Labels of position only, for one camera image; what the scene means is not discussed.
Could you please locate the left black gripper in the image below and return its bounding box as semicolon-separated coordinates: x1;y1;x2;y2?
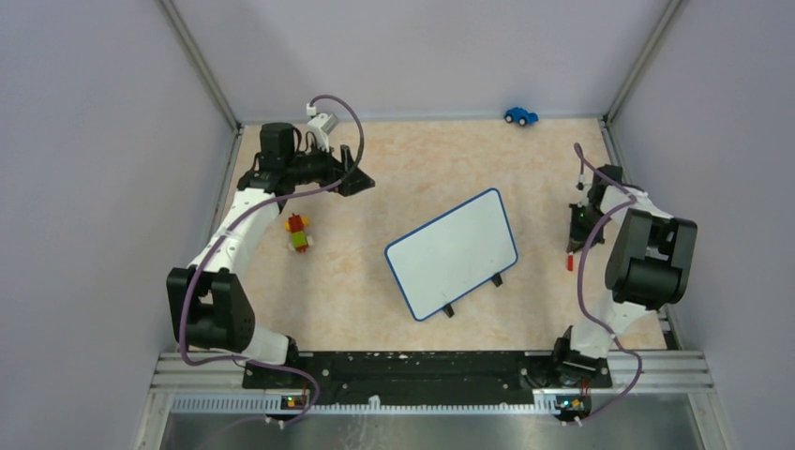
285;135;373;196

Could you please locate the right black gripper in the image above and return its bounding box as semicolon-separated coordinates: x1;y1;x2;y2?
567;202;611;254

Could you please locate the blue framed whiteboard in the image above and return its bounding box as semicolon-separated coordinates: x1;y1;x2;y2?
383;187;519;322

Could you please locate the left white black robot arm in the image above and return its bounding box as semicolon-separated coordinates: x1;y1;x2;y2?
166;113;375;388

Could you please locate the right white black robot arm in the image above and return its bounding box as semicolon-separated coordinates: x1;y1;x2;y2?
549;165;698;386

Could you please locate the colourful toy brick figure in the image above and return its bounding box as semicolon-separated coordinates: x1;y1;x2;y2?
284;214;313;253

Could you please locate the blue toy car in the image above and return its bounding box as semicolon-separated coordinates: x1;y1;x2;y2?
503;107;539;127

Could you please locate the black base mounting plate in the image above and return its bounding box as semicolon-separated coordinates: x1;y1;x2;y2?
242;351;612;407

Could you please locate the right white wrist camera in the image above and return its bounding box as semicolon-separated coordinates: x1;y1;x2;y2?
576;172;589;207

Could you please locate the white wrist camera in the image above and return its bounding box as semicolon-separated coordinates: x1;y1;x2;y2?
306;103;339;152
576;172;589;207

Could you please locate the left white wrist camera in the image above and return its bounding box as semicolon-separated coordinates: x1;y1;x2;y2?
306;103;339;152

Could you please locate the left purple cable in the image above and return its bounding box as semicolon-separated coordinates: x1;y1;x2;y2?
176;94;367;428

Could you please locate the purple cable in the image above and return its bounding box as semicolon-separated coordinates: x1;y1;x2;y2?
176;94;367;428
559;142;644;425

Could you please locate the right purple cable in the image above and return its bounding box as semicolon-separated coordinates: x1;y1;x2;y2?
559;142;644;425

